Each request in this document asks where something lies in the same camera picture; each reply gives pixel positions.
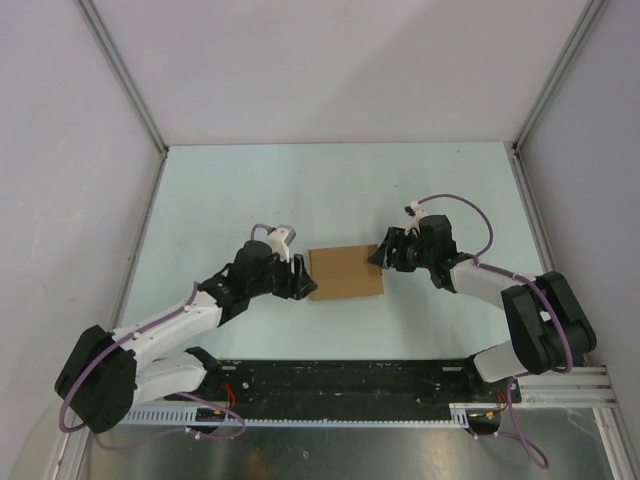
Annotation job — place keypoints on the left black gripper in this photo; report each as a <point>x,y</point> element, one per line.
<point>296,284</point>

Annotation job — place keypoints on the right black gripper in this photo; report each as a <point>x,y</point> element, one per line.
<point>396,239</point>

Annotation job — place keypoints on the brown cardboard box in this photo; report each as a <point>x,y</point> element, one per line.
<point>345,273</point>

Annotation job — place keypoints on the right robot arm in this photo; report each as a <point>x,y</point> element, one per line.
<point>548,329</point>

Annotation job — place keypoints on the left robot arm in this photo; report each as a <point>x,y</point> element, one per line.
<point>110,372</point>

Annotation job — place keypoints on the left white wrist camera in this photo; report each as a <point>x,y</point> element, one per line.
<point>279,240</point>

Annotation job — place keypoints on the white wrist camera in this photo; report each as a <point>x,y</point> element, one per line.
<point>279,240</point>
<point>415,212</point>

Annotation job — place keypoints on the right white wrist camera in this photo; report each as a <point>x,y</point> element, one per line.
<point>415,212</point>

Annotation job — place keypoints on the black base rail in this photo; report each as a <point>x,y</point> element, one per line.
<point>350,389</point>

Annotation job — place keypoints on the grey slotted cable duct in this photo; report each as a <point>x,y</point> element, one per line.
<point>196,415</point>

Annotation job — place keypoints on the aluminium frame rail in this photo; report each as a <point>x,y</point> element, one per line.
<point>583,387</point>

